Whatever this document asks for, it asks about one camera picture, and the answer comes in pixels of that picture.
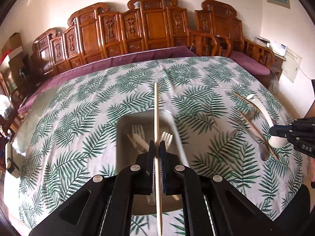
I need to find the long purple sofa cushion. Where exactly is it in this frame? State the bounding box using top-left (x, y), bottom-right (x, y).
top-left (18, 45), bottom-right (197, 113)

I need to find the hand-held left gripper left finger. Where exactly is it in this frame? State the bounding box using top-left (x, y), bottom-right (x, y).
top-left (28, 140), bottom-right (157, 236)

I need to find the cream fork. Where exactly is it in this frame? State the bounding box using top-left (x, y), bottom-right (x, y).
top-left (160, 131), bottom-right (173, 150)
top-left (136, 125), bottom-right (150, 151)
top-left (131, 125), bottom-right (148, 153)

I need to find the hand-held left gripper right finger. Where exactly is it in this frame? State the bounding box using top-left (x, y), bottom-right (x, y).
top-left (159, 140), bottom-right (287, 236)

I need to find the leaf print tablecloth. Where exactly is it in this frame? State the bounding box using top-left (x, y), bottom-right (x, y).
top-left (18, 56), bottom-right (309, 236)

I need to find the grey plastic bag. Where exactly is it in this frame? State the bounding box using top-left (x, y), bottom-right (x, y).
top-left (269, 70), bottom-right (280, 91)

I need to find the white metal wall panel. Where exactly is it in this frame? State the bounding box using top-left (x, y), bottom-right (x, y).
top-left (282, 50), bottom-right (303, 83)

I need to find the light bamboo chopstick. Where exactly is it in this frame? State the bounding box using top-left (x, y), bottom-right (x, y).
top-left (154, 82), bottom-right (164, 236)

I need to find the small pale box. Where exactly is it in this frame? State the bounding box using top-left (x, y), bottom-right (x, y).
top-left (5, 143), bottom-right (20, 179)

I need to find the white spoon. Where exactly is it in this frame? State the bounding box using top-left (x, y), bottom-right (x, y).
top-left (246, 94), bottom-right (287, 148)

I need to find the carved wooden armchair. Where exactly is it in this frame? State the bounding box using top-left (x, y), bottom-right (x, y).
top-left (194, 0), bottom-right (275, 79)

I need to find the clear plastic bag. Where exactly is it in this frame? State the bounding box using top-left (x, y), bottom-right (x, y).
top-left (0, 95), bottom-right (15, 121)

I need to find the metal tray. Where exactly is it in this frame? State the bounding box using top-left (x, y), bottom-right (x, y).
top-left (116, 109), bottom-right (190, 213)

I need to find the white tissue box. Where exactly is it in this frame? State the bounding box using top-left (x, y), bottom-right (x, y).
top-left (253, 36), bottom-right (270, 47)

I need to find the purple armchair cushion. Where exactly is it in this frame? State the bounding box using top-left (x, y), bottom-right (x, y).
top-left (229, 51), bottom-right (271, 75)

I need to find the white blue device box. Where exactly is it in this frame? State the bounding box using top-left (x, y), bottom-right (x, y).
top-left (269, 42), bottom-right (287, 56)

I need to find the brown cardboard box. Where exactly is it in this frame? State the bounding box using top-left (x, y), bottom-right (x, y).
top-left (1, 32), bottom-right (22, 54)

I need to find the wooden side table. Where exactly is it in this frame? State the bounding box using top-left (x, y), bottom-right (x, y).
top-left (256, 39), bottom-right (287, 79)

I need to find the long carved wooden sofa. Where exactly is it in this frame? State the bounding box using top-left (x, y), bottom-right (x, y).
top-left (18, 0), bottom-right (232, 99)

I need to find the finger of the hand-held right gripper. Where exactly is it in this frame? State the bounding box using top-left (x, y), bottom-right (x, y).
top-left (271, 125), bottom-right (296, 132)
top-left (269, 130), bottom-right (296, 139)

